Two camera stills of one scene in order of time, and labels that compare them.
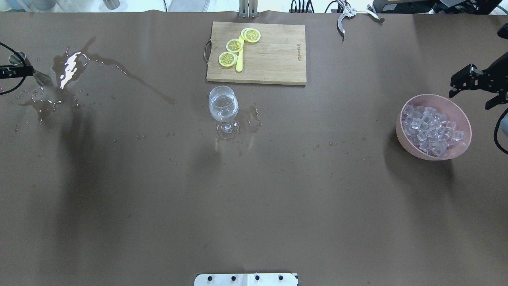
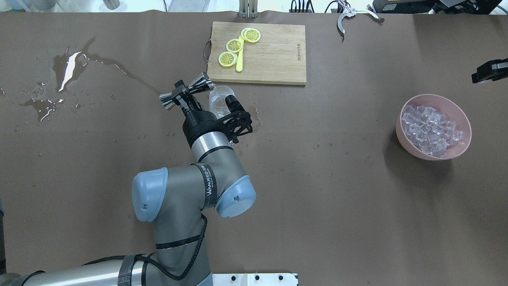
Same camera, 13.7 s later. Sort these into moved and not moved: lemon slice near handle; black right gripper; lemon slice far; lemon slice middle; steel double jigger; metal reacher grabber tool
Moved: steel double jigger; black right gripper
Not moved: lemon slice middle; lemon slice near handle; lemon slice far; metal reacher grabber tool
